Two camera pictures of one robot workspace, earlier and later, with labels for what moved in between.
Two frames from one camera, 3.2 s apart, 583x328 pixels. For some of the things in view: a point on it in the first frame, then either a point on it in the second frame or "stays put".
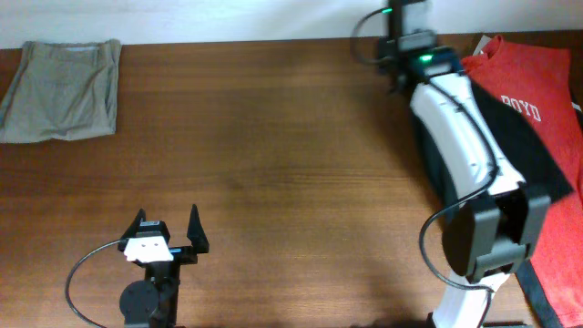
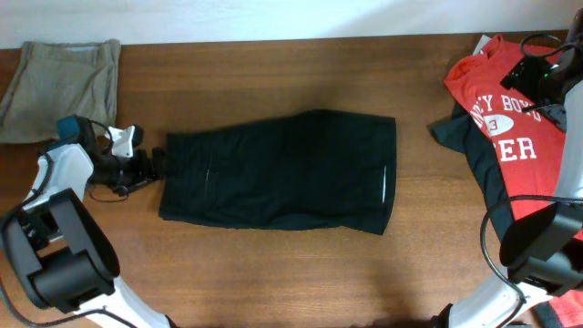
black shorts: x=523 y=159 to x=310 y=170
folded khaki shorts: x=62 y=90 stays put
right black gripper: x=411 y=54 to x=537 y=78
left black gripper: x=194 y=232 to x=141 y=174
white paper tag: x=479 y=48 stays put
